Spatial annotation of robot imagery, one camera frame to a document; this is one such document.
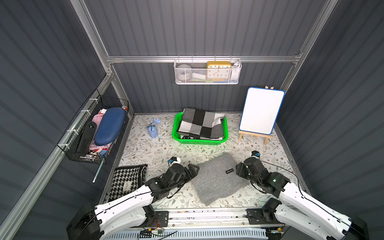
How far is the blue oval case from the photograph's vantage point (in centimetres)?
63

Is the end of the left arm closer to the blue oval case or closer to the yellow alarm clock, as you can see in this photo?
the blue oval case

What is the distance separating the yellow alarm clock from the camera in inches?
34.8

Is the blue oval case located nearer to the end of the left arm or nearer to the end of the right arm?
the end of the left arm

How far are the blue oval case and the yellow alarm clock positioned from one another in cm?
55
